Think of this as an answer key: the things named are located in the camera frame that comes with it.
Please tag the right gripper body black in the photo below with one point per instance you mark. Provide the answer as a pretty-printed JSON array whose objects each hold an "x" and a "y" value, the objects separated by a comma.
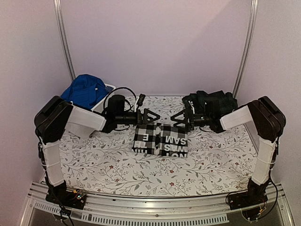
[{"x": 191, "y": 116}]

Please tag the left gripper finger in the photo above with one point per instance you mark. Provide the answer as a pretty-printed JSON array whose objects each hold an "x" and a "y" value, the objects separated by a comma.
[
  {"x": 150, "y": 120},
  {"x": 150, "y": 114}
]

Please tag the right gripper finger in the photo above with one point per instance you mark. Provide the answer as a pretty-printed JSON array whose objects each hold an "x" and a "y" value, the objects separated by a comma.
[
  {"x": 182, "y": 124},
  {"x": 180, "y": 116}
]

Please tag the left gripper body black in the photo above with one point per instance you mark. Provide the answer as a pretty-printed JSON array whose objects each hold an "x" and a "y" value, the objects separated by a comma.
[{"x": 139, "y": 121}]

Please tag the black white checkered shirt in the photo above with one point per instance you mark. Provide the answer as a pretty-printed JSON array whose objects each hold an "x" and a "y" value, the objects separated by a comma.
[{"x": 161, "y": 140}]

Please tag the green plaid pleated skirt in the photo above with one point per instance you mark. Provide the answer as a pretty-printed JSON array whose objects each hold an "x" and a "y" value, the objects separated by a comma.
[{"x": 219, "y": 101}]

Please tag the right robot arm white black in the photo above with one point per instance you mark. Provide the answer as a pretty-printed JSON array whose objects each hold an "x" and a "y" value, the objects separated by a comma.
[{"x": 269, "y": 122}]

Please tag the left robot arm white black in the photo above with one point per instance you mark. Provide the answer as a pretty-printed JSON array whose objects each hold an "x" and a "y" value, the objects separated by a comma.
[{"x": 53, "y": 119}]

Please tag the floral patterned table mat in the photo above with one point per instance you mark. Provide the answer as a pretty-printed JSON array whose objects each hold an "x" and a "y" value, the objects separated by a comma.
[{"x": 216, "y": 163}]

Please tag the blue garment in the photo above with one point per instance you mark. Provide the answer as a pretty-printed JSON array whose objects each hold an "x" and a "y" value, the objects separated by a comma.
[{"x": 86, "y": 90}]

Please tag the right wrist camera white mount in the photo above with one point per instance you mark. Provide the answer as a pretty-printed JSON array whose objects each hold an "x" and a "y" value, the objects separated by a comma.
[{"x": 189, "y": 104}]

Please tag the front aluminium rail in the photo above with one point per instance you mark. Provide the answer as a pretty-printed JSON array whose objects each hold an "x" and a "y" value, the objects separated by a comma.
[{"x": 117, "y": 210}]

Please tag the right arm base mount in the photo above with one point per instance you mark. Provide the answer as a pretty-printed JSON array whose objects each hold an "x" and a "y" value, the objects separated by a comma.
[{"x": 247, "y": 199}]

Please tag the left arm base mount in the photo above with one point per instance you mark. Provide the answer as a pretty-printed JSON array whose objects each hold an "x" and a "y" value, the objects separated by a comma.
[{"x": 60, "y": 195}]

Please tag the right aluminium frame post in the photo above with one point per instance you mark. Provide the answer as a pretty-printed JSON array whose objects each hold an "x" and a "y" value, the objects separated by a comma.
[{"x": 247, "y": 46}]

